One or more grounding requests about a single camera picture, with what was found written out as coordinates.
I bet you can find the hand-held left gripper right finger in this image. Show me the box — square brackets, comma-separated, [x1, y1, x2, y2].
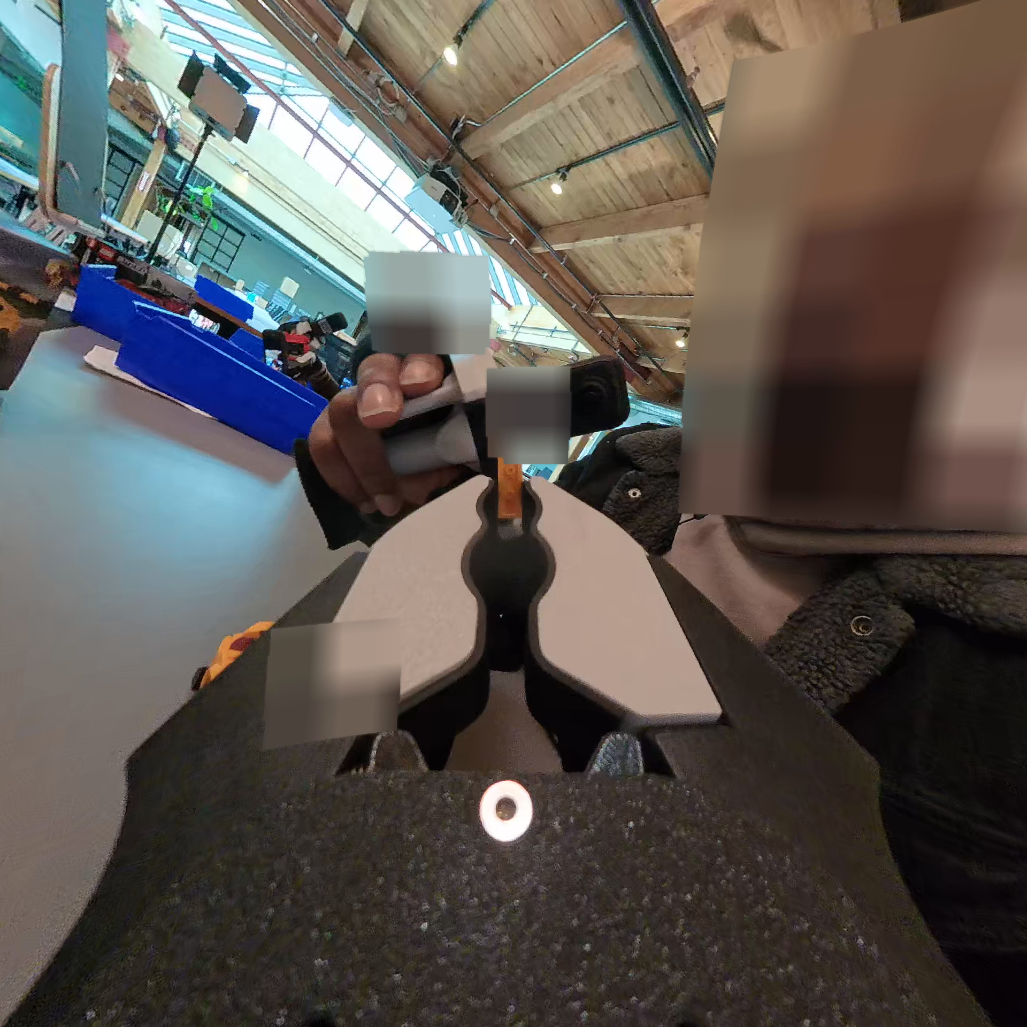
[520, 480, 723, 765]

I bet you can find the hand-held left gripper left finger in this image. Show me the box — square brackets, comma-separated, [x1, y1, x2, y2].
[335, 477, 493, 770]

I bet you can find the small orange lego plate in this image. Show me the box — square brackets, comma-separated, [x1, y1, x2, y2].
[497, 459, 526, 540]

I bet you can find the orange and black lego car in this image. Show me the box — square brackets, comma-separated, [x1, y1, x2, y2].
[195, 620, 275, 693]

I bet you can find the person's right hand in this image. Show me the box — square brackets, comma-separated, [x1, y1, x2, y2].
[307, 351, 482, 520]

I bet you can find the person's dark sherpa jacket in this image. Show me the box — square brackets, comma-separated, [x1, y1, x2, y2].
[554, 424, 1027, 717]

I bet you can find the white ceiling device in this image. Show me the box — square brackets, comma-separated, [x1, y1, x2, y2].
[403, 164, 472, 231]

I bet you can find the blue plastic bin with paper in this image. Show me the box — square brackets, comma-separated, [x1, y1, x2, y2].
[114, 301, 332, 456]

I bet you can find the person's dark denim jacket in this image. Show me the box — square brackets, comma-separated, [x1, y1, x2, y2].
[834, 594, 1027, 1027]

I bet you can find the large blue plastic bin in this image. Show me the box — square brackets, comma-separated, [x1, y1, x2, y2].
[71, 263, 163, 343]

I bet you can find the black studio light panel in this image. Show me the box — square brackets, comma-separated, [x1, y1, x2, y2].
[147, 50, 263, 267]

